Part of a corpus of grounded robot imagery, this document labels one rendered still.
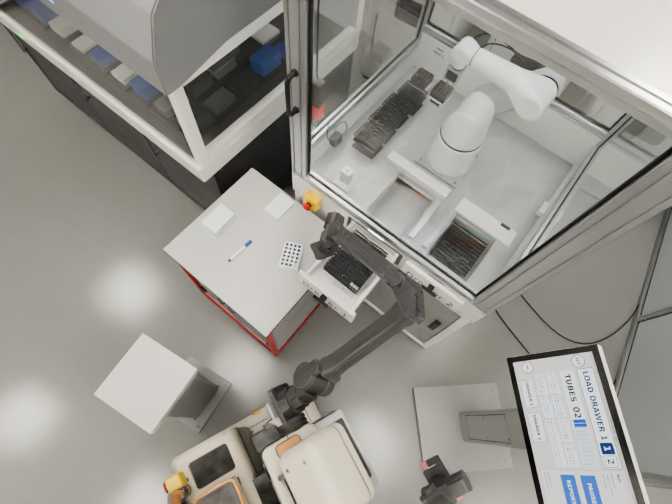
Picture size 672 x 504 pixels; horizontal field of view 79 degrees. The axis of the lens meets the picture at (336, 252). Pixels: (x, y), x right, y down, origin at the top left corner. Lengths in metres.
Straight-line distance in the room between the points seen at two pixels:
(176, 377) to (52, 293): 1.40
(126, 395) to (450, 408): 1.69
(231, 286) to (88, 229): 1.47
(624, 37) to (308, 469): 1.15
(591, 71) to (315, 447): 0.98
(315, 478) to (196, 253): 1.16
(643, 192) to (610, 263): 2.38
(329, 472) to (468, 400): 1.62
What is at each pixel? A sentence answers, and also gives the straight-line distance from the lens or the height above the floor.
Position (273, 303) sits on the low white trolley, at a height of 0.76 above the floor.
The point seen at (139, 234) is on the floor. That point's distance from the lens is 2.95.
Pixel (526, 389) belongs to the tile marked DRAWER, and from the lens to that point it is 1.69.
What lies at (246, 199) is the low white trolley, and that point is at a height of 0.76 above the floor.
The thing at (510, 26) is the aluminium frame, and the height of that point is 1.98.
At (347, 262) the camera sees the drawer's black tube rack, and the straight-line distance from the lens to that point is 1.72.
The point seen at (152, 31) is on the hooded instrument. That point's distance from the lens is 1.48.
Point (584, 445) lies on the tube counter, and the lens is 1.65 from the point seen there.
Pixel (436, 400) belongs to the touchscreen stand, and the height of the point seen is 0.04.
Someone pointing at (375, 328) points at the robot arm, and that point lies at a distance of 1.13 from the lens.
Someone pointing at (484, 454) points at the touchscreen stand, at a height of 0.04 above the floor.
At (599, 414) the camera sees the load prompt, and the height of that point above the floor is 1.16.
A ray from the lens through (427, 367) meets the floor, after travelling 2.61.
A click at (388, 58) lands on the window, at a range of 1.12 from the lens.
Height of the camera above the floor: 2.49
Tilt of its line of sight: 67 degrees down
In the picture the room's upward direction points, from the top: 10 degrees clockwise
